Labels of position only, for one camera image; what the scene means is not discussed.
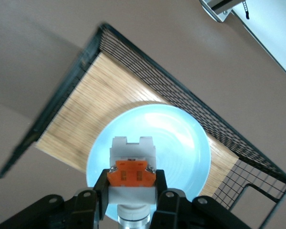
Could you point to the silver camera mount bracket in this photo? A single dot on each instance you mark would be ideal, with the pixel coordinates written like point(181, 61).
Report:
point(219, 12)

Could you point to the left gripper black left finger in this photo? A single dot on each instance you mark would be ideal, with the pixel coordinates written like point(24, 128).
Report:
point(81, 210)

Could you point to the light blue round plate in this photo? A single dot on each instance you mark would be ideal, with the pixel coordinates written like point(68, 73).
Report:
point(171, 143)

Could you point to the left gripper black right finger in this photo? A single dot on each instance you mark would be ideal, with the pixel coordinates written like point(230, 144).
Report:
point(181, 212)

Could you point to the large white orange switch module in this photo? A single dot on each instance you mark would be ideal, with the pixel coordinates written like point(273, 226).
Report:
point(132, 176)

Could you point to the brown table cover sheet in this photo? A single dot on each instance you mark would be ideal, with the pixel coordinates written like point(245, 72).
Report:
point(38, 47)

